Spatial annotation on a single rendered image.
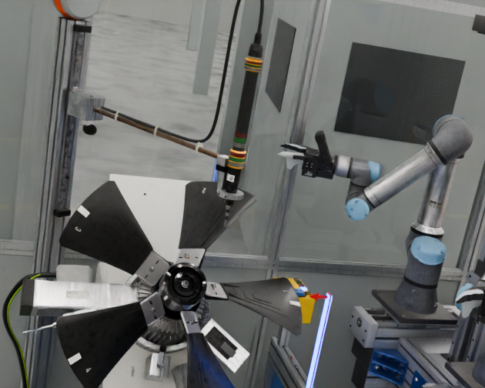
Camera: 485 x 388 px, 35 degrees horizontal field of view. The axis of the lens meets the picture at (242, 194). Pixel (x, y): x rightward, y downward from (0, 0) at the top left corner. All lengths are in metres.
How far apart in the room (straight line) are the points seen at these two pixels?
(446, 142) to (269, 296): 0.80
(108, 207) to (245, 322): 1.10
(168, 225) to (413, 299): 0.87
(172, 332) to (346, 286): 1.11
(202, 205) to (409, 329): 0.89
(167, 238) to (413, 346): 0.91
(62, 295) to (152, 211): 0.43
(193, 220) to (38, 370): 0.92
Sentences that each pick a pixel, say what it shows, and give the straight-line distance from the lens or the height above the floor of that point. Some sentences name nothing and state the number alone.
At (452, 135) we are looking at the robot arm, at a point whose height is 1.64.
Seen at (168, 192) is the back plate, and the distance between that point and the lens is 2.44.
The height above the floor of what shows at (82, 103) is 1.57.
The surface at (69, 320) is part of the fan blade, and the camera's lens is 1.99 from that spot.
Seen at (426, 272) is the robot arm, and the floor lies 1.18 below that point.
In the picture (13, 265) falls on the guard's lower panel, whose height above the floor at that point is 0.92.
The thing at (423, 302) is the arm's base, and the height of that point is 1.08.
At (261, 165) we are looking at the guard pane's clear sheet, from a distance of 2.82.
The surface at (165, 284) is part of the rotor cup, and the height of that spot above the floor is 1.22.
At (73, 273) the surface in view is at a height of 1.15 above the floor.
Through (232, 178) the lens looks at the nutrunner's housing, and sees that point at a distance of 2.01.
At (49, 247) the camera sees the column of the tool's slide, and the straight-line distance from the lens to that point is 2.63.
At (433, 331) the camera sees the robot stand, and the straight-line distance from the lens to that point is 2.76.
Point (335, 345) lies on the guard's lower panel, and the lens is 3.23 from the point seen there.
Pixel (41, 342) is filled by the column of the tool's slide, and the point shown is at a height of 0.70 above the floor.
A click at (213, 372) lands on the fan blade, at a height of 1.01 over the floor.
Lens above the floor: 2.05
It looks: 16 degrees down
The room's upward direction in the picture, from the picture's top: 10 degrees clockwise
